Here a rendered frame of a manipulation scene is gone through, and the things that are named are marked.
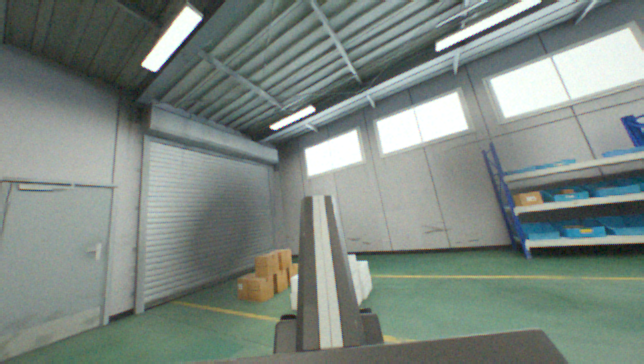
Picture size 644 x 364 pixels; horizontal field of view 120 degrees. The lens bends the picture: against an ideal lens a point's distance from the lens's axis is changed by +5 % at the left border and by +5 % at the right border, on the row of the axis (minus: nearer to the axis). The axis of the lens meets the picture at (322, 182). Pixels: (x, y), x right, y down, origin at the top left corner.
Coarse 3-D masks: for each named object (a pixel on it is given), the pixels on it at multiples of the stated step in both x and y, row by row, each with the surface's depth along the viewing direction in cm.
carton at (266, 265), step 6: (258, 258) 307; (264, 258) 301; (270, 258) 303; (276, 258) 314; (258, 264) 306; (264, 264) 300; (270, 264) 300; (276, 264) 311; (258, 270) 304; (264, 270) 298; (270, 270) 298; (276, 270) 309; (258, 276) 303; (264, 276) 297
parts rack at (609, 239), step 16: (640, 128) 283; (640, 144) 282; (496, 160) 321; (592, 160) 267; (608, 160) 260; (624, 160) 253; (512, 176) 308; (528, 176) 299; (496, 192) 360; (512, 208) 304; (528, 208) 295; (544, 208) 286; (512, 224) 320; (512, 240) 341; (528, 240) 298; (544, 240) 284; (560, 240) 275; (576, 240) 267; (592, 240) 260; (608, 240) 253; (624, 240) 247; (640, 240) 241; (528, 256) 289
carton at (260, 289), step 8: (248, 280) 293; (256, 280) 284; (264, 280) 285; (272, 280) 297; (248, 288) 291; (256, 288) 282; (264, 288) 282; (272, 288) 294; (256, 296) 281; (264, 296) 279; (272, 296) 290
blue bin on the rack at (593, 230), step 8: (552, 224) 303; (560, 224) 308; (568, 224) 304; (576, 224) 300; (584, 224) 289; (592, 224) 275; (560, 232) 289; (568, 232) 273; (576, 232) 269; (584, 232) 265; (592, 232) 262; (600, 232) 259
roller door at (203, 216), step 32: (160, 160) 372; (192, 160) 425; (224, 160) 494; (160, 192) 362; (192, 192) 410; (224, 192) 474; (256, 192) 561; (160, 224) 350; (192, 224) 396; (224, 224) 456; (256, 224) 536; (160, 256) 340; (192, 256) 384; (224, 256) 439; (256, 256) 513; (160, 288) 329; (192, 288) 371
